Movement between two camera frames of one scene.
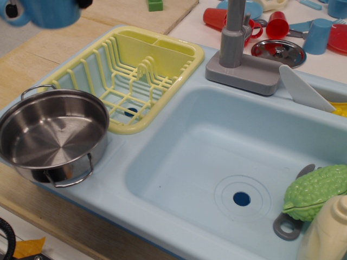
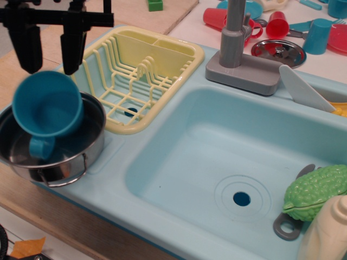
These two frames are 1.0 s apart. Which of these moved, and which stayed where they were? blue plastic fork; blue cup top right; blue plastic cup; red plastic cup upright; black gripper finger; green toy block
Moved: black gripper finger; blue plastic cup
Stayed: blue plastic fork; green toy block; blue cup top right; red plastic cup upright
